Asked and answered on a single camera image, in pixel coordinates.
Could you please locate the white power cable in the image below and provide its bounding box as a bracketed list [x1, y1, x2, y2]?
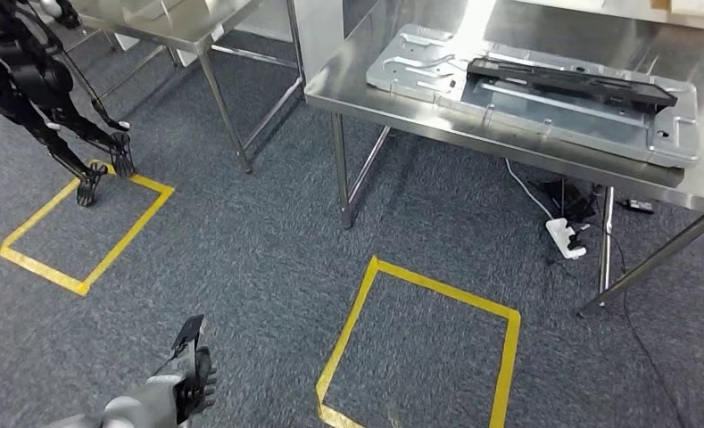
[503, 158, 558, 221]

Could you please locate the stainless steel side table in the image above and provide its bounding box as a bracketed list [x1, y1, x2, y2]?
[70, 0, 305, 174]

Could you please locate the yellow floor tape square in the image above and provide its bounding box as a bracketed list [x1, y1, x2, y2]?
[0, 159, 176, 298]
[316, 255, 522, 428]

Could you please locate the stainless steel workbench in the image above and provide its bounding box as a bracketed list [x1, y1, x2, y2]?
[303, 0, 704, 318]

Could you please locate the white power strip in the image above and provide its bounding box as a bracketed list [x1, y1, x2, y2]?
[545, 217, 589, 261]

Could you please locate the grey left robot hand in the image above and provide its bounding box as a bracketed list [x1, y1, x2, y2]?
[177, 347, 219, 424]

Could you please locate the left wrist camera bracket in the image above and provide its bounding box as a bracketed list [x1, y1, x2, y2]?
[170, 314, 206, 359]

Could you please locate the black cable bundle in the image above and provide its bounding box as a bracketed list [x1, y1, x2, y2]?
[540, 177, 599, 223]

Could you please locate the long black slotted plastic part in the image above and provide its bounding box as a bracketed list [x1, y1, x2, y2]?
[467, 57, 679, 113]

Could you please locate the black humanoid robot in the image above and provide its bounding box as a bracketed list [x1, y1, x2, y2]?
[0, 0, 137, 209]

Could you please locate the stamped grey metal panel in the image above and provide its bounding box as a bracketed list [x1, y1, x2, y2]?
[366, 23, 700, 170]

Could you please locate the thin black floor cable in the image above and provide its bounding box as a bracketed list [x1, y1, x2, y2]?
[587, 218, 691, 428]

